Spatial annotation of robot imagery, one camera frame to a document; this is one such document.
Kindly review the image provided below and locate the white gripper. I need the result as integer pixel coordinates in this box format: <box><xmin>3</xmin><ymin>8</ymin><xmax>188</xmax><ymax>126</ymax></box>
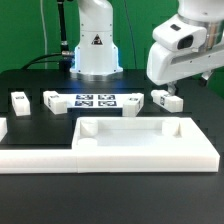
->
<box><xmin>147</xmin><ymin>43</ymin><xmax>224</xmax><ymax>96</ymax></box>

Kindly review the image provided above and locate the white desk tabletop tray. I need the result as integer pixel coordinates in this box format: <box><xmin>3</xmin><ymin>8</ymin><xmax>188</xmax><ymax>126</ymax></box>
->
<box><xmin>72</xmin><ymin>117</ymin><xmax>220</xmax><ymax>172</ymax></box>

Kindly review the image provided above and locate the fiducial marker sheet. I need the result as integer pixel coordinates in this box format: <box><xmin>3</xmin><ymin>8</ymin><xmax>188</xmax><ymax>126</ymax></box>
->
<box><xmin>64</xmin><ymin>94</ymin><xmax>128</xmax><ymax>108</ymax></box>

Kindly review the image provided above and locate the black pole with clamp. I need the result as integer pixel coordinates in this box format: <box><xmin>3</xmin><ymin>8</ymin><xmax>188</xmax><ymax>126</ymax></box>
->
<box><xmin>57</xmin><ymin>0</ymin><xmax>68</xmax><ymax>72</ymax></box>

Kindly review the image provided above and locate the white L-shaped fence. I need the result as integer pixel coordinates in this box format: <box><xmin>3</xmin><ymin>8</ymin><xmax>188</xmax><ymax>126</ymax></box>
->
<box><xmin>0</xmin><ymin>149</ymin><xmax>78</xmax><ymax>174</ymax></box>

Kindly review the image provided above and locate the white block at left edge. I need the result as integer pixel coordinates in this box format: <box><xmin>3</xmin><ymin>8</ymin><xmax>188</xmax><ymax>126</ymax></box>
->
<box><xmin>0</xmin><ymin>118</ymin><xmax>8</xmax><ymax>142</ymax></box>

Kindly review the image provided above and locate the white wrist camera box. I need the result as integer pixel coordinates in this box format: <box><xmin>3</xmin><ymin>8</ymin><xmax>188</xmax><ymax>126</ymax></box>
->
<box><xmin>153</xmin><ymin>15</ymin><xmax>207</xmax><ymax>52</ymax></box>

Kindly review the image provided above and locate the black cable bundle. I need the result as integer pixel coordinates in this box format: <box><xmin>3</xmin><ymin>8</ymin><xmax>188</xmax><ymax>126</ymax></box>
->
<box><xmin>20</xmin><ymin>51</ymin><xmax>76</xmax><ymax>71</ymax></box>

